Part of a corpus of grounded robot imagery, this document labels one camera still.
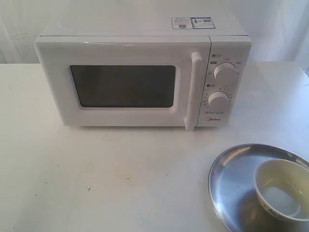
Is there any white microwave door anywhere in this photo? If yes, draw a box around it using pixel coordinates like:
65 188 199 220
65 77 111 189
35 36 211 130

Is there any white ceramic bowl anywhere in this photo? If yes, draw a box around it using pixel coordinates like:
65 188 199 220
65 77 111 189
253 159 309 222

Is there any white microwave oven body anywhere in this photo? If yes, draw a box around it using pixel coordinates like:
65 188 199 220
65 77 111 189
38 5 251 128

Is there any lower white control knob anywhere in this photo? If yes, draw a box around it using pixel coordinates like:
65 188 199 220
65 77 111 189
208 91 229 111

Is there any white control knob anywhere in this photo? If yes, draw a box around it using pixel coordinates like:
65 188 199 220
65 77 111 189
208 91 229 111
213 62 237 84

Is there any upper white control knob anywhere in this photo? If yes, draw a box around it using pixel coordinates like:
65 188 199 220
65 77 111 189
213 62 237 84

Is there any round stainless steel tray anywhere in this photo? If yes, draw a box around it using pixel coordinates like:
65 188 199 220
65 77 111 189
208 144 309 232

